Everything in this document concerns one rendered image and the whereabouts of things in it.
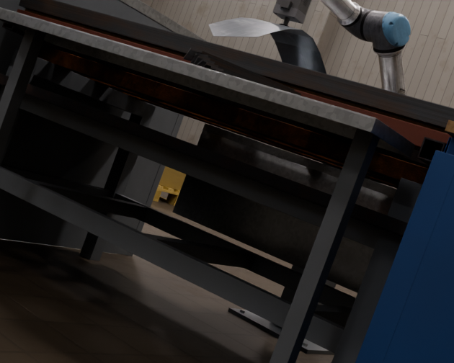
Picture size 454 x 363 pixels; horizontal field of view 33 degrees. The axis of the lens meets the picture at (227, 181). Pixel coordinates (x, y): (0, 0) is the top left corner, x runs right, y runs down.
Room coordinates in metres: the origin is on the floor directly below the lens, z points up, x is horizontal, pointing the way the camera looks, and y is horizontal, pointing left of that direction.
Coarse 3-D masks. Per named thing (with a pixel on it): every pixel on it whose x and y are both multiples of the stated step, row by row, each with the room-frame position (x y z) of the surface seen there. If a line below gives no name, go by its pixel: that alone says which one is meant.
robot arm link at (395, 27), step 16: (368, 16) 2.78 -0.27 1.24; (384, 16) 2.73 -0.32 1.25; (400, 16) 2.72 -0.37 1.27; (368, 32) 2.77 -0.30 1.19; (384, 32) 2.72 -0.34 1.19; (400, 32) 2.73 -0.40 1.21; (384, 48) 2.76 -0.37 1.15; (400, 48) 2.76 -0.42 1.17; (384, 64) 2.81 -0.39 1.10; (400, 64) 2.81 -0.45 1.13; (384, 80) 2.85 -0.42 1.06; (400, 80) 2.83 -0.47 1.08
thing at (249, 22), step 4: (228, 20) 2.32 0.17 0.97; (232, 20) 2.33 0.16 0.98; (236, 20) 2.33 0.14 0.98; (240, 20) 2.34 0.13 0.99; (244, 20) 2.35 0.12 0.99; (248, 20) 2.35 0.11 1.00; (252, 20) 2.36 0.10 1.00; (248, 24) 2.29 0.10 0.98; (252, 24) 2.30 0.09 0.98; (256, 24) 2.30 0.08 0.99; (260, 24) 2.31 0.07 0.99; (264, 24) 2.31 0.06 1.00; (268, 24) 2.32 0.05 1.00; (260, 28) 2.26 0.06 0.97; (264, 28) 2.26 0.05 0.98; (268, 28) 2.27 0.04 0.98; (272, 28) 2.28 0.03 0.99; (276, 28) 2.28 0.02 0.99; (280, 28) 2.29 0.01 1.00; (284, 28) 2.29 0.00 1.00
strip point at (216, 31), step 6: (210, 24) 2.26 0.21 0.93; (216, 30) 2.21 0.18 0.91; (222, 30) 2.21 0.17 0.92; (228, 30) 2.21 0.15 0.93; (216, 36) 2.15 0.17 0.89; (222, 36) 2.15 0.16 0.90; (228, 36) 2.16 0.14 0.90; (234, 36) 2.16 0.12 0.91; (240, 36) 2.16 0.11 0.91; (246, 36) 2.17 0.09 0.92; (252, 36) 2.17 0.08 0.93
